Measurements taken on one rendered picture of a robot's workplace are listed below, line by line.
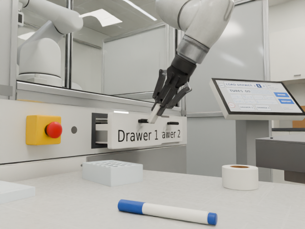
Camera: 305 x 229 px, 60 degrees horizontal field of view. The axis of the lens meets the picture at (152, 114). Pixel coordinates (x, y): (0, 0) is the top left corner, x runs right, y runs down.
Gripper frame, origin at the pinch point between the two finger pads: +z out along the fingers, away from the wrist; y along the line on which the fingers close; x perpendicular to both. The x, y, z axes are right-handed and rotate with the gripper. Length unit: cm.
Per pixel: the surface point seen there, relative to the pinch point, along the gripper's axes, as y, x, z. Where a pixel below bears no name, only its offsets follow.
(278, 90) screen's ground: -8, -111, -30
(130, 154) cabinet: 3.5, -5.7, 20.3
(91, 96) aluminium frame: 14.6, 15.3, 3.9
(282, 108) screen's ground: -18, -99, -21
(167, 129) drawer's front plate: 7.5, -30.3, 11.4
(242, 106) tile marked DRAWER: -2, -80, -11
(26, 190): -11.8, 47.3, 10.6
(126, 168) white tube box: -16.6, 29.3, 4.8
